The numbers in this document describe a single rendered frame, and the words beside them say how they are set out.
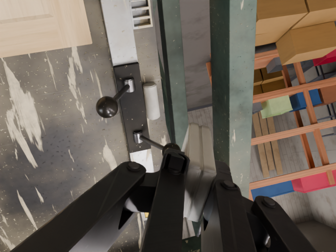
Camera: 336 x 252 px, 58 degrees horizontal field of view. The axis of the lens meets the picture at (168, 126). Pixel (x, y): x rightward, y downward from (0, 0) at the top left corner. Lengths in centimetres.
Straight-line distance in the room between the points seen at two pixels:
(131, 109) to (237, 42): 26
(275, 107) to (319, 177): 127
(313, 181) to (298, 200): 543
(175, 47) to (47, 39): 28
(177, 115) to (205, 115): 924
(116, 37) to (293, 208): 1019
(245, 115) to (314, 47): 310
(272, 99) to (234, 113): 438
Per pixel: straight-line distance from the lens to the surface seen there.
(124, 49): 61
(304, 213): 1076
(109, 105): 51
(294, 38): 373
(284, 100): 516
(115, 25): 60
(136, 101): 63
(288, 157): 1048
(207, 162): 16
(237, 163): 80
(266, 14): 323
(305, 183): 519
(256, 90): 678
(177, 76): 74
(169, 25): 71
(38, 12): 62
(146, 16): 61
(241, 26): 66
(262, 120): 972
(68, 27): 62
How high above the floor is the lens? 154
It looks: 7 degrees down
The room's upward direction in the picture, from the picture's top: 167 degrees clockwise
